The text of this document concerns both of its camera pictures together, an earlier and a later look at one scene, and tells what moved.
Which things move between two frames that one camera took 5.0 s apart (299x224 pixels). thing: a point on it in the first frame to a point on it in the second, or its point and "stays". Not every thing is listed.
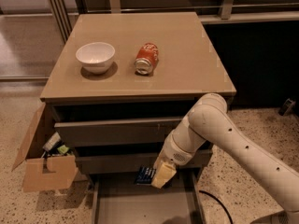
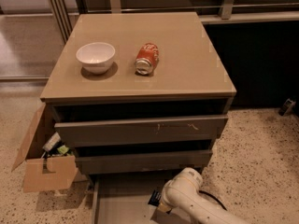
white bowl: (96, 58) stays
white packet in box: (51, 141) stays
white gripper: (172, 151) to (161, 202)
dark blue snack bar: (145, 175) to (155, 198)
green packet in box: (63, 148) stays
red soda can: (147, 59) stays
